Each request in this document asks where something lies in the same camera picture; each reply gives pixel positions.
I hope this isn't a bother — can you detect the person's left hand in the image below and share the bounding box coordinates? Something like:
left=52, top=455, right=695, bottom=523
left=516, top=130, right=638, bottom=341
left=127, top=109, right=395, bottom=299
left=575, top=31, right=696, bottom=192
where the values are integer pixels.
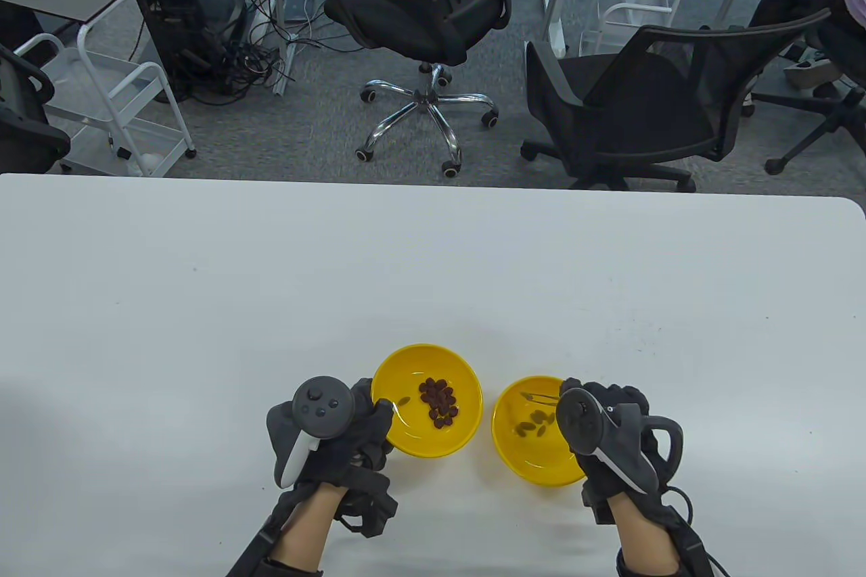
left=301, top=378, right=398, bottom=490

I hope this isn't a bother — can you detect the person's right hand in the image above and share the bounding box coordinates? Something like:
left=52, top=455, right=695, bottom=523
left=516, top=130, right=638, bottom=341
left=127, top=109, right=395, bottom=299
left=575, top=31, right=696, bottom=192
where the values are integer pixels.
left=558, top=377, right=681, bottom=525

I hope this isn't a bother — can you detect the grey hand controller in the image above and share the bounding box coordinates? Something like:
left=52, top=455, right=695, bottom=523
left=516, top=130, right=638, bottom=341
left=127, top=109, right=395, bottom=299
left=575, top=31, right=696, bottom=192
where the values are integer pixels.
left=266, top=376, right=355, bottom=488
left=556, top=388, right=684, bottom=495

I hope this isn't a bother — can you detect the pile of dark brown raisins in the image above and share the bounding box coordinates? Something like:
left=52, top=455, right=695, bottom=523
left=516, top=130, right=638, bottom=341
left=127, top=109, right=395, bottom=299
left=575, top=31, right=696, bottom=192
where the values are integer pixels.
left=418, top=377, right=461, bottom=429

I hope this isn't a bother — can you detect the yellow plastic bowl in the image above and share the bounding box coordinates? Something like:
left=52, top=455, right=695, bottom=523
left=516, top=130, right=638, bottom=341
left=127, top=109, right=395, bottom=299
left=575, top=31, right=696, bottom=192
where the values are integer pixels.
left=371, top=344, right=484, bottom=457
left=492, top=375, right=589, bottom=487

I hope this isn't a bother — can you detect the person's left forearm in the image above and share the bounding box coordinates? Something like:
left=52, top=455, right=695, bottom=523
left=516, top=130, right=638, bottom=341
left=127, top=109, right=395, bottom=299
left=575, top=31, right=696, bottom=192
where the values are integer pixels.
left=271, top=481, right=351, bottom=577

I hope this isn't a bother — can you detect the person's right forearm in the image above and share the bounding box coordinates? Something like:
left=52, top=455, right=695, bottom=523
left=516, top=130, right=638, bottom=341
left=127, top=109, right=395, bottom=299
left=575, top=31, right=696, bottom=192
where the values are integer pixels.
left=606, top=496, right=684, bottom=577

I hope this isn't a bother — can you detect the black mesh office chair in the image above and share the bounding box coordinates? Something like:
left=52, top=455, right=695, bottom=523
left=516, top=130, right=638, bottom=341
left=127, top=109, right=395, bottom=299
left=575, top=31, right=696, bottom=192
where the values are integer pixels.
left=521, top=9, right=831, bottom=192

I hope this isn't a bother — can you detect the white utility cart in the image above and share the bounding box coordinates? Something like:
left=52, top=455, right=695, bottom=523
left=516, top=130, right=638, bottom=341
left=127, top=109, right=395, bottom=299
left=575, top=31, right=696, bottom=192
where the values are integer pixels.
left=14, top=22, right=198, bottom=179
left=580, top=0, right=692, bottom=58

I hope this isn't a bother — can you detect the black office chair chrome base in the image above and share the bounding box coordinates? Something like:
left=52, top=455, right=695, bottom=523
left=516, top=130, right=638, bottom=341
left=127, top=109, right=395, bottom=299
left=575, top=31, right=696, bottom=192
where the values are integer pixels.
left=321, top=0, right=513, bottom=179

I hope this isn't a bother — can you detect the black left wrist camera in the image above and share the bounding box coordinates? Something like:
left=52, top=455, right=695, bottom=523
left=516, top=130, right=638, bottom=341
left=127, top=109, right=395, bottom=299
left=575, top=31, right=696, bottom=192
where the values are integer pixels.
left=336, top=465, right=400, bottom=537

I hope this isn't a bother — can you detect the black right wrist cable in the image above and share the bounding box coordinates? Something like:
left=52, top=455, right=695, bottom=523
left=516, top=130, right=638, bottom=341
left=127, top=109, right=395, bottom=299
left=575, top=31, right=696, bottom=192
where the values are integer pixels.
left=666, top=486, right=731, bottom=577

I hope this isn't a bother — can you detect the black left forearm strap unit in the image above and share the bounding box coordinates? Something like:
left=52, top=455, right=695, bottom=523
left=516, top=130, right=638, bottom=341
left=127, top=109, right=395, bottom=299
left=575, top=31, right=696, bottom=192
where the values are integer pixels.
left=223, top=486, right=305, bottom=577

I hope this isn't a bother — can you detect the black forearm strap unit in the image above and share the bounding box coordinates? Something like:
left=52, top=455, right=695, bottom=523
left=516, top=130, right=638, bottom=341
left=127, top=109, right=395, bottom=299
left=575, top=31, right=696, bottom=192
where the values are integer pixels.
left=660, top=492, right=714, bottom=577
left=223, top=486, right=305, bottom=577

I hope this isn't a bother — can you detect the black right forearm strap unit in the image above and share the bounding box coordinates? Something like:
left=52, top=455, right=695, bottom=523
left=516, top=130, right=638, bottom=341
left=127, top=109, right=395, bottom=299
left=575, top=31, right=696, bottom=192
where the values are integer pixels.
left=660, top=492, right=714, bottom=577

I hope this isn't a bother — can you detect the tangle of black cables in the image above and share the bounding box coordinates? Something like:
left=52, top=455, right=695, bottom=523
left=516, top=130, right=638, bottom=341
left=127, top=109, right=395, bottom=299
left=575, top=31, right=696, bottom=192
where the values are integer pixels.
left=169, top=29, right=295, bottom=106

